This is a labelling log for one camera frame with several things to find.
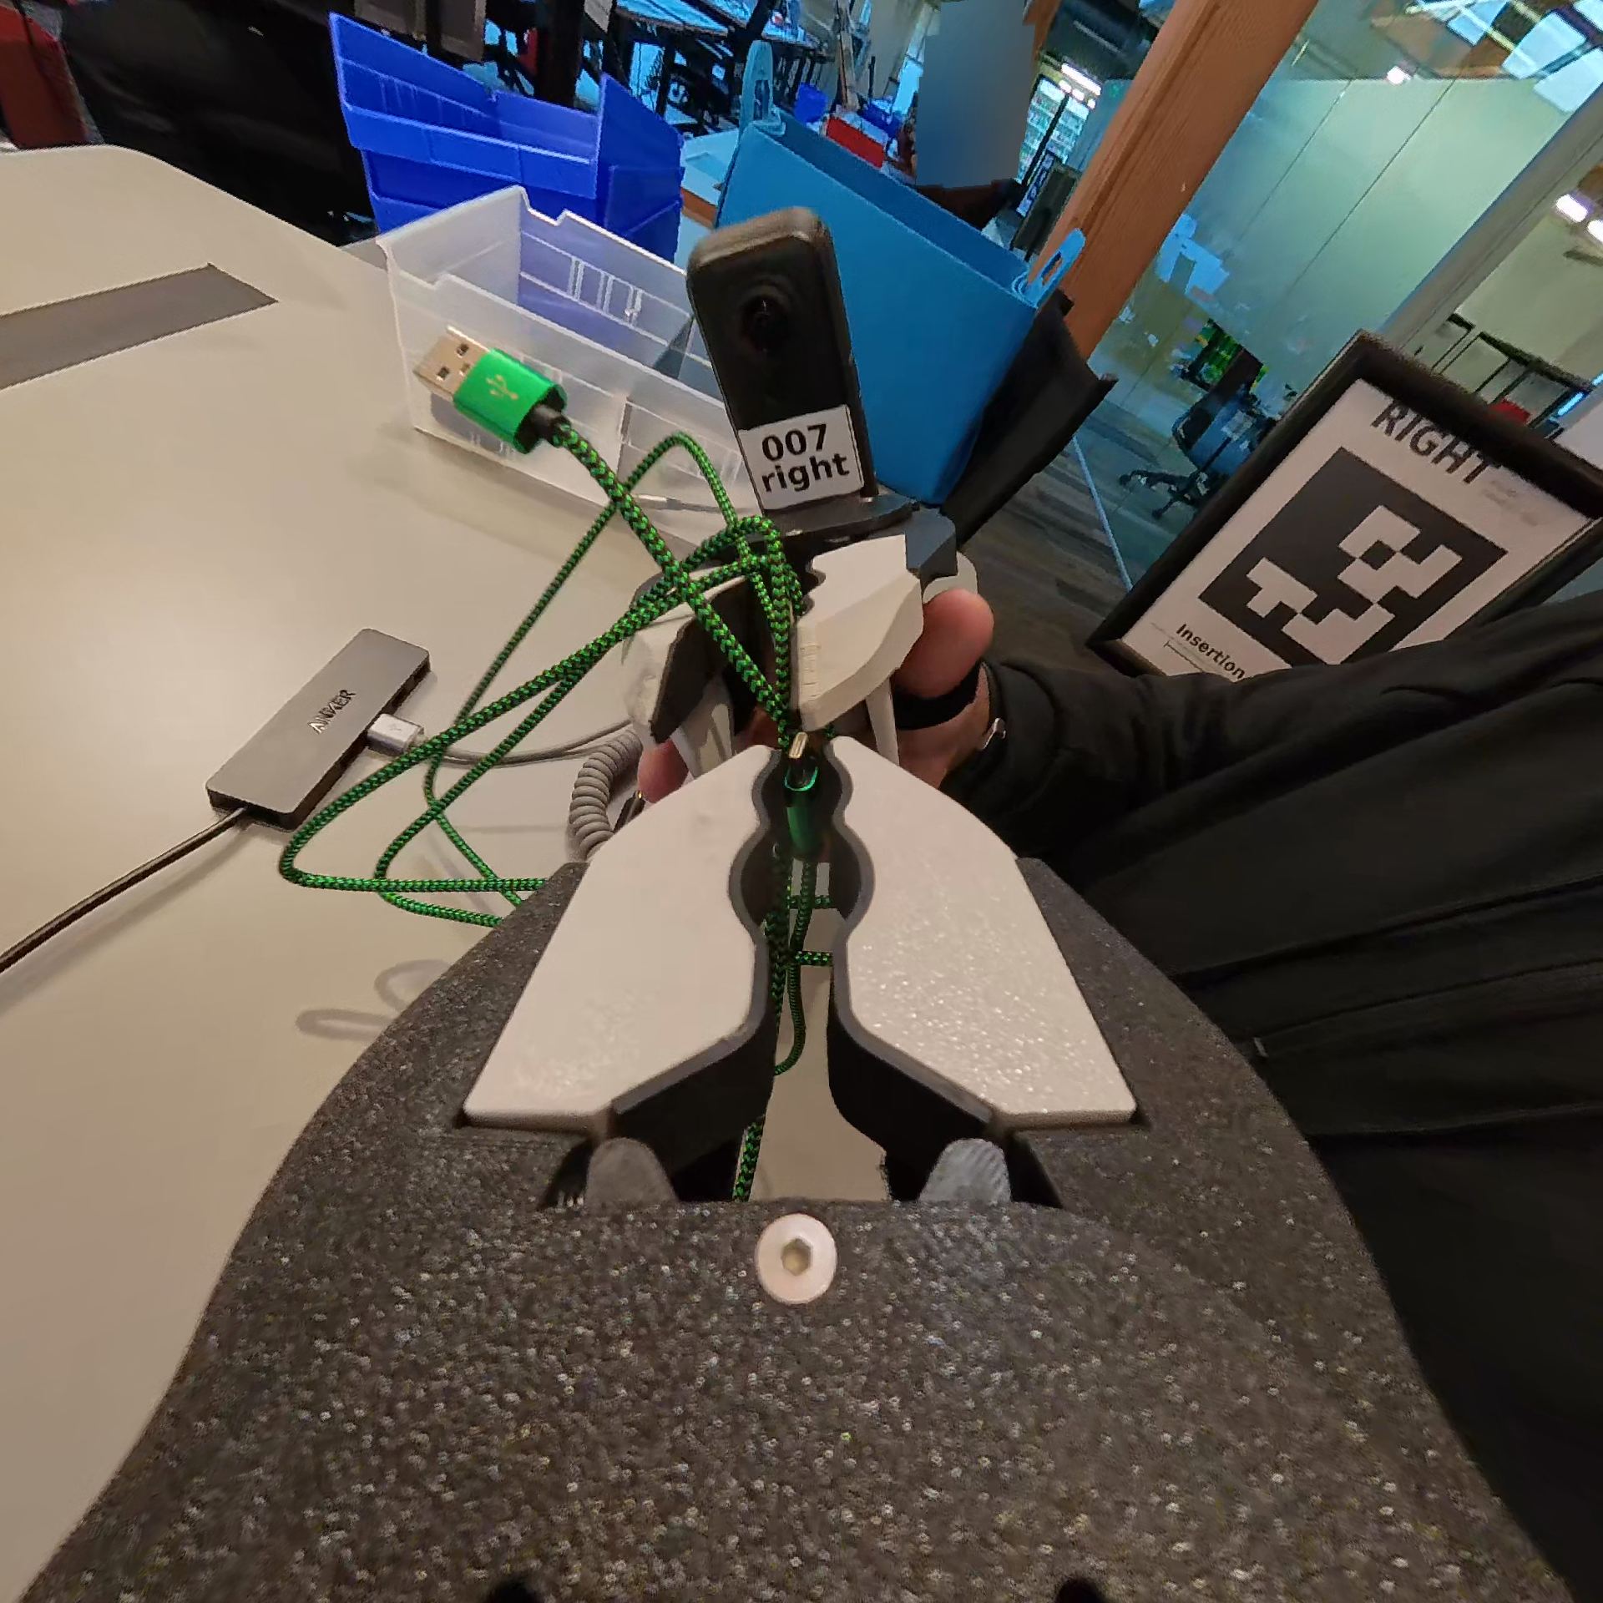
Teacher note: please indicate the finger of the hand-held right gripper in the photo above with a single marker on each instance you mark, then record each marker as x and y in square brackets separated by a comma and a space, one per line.
[671, 665]
[865, 627]

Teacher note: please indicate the grey desk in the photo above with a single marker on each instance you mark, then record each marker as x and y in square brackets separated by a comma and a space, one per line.
[188, 526]

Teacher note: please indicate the slim black usb hub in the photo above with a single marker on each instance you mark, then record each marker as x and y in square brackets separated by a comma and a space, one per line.
[314, 734]

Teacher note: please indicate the black fabric flap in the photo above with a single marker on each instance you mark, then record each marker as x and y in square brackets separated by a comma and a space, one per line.
[1027, 427]

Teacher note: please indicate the person's black jacket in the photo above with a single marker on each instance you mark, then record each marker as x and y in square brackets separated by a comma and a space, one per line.
[1440, 1102]

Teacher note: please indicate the person's right hand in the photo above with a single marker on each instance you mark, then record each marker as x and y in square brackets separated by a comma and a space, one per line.
[945, 652]

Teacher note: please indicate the blue corrugated plastic box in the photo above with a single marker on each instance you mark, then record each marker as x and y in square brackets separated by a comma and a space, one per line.
[901, 325]

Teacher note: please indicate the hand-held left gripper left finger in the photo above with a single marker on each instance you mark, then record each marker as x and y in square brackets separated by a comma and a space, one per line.
[627, 978]

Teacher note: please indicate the black office chair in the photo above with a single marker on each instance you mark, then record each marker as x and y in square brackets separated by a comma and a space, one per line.
[1203, 438]

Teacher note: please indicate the blue plastic bin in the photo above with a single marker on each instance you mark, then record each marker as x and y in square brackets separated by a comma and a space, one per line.
[501, 207]
[501, 100]

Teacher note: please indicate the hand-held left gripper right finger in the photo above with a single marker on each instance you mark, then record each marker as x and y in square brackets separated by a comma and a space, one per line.
[978, 990]

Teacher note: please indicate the clear plastic bin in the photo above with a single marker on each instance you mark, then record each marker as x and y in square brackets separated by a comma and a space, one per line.
[501, 251]

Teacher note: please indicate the black framed tag sign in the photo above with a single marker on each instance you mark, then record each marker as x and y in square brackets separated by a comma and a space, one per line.
[1354, 553]

